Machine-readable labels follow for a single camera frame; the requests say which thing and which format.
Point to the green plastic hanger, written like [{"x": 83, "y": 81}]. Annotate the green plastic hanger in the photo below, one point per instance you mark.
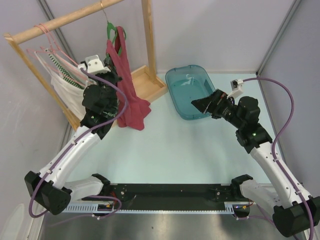
[{"x": 111, "y": 31}]

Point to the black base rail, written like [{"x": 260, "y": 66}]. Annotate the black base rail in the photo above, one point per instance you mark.
[{"x": 153, "y": 194}]

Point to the white cable duct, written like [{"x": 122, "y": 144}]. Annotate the white cable duct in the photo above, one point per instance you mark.
[{"x": 162, "y": 208}]

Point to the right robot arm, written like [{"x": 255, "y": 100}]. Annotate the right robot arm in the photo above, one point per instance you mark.
[{"x": 292, "y": 208}]

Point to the white tank top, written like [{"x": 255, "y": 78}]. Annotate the white tank top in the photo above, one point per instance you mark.
[{"x": 71, "y": 95}]

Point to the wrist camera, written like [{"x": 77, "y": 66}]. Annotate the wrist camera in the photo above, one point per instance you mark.
[
  {"x": 93, "y": 65},
  {"x": 237, "y": 88}
]

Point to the red tank top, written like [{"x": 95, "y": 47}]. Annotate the red tank top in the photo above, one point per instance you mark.
[{"x": 137, "y": 108}]

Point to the green striped tank top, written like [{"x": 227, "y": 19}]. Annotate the green striped tank top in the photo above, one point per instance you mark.
[{"x": 65, "y": 74}]

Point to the teal plastic bin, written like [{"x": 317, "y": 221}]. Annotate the teal plastic bin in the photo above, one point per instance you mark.
[{"x": 186, "y": 84}]

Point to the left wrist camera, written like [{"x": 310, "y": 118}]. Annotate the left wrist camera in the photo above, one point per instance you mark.
[{"x": 93, "y": 65}]

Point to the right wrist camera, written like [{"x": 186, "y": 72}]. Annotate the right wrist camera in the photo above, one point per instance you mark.
[{"x": 237, "y": 88}]

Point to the wooden clothes rack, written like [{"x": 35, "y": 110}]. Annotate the wooden clothes rack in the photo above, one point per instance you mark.
[{"x": 147, "y": 84}]

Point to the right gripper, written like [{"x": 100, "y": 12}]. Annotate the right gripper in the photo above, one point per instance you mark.
[{"x": 216, "y": 100}]

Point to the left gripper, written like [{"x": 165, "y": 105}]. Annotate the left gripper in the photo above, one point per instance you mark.
[{"x": 114, "y": 75}]

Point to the pink wire hanger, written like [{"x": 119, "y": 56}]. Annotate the pink wire hanger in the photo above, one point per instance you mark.
[
  {"x": 65, "y": 60},
  {"x": 39, "y": 51}
]

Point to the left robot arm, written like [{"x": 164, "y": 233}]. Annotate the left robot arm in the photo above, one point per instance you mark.
[{"x": 49, "y": 187}]

